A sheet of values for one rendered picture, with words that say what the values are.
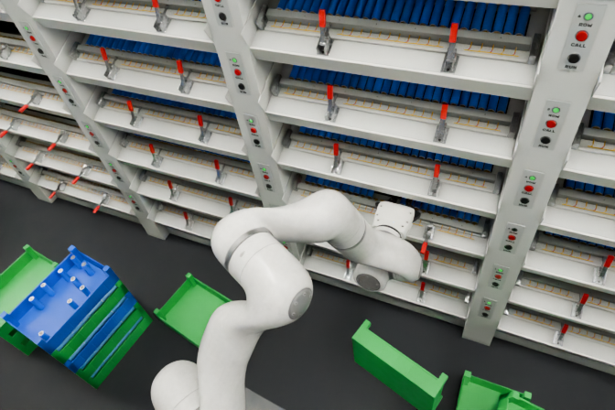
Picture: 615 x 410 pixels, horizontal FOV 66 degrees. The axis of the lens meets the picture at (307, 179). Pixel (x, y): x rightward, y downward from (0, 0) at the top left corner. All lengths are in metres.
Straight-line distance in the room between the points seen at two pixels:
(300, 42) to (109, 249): 1.53
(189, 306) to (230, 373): 1.08
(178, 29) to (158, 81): 0.24
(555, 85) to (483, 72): 0.13
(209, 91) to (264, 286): 0.70
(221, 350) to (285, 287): 0.20
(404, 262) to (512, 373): 0.83
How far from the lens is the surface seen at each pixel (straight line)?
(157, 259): 2.20
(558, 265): 1.42
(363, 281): 1.19
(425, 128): 1.13
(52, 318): 1.83
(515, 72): 1.00
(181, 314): 2.01
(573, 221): 1.27
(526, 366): 1.86
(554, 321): 1.76
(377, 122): 1.15
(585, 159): 1.13
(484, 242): 1.41
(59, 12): 1.54
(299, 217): 0.84
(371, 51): 1.04
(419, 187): 1.27
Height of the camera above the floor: 1.68
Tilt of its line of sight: 48 degrees down
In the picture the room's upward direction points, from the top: 10 degrees counter-clockwise
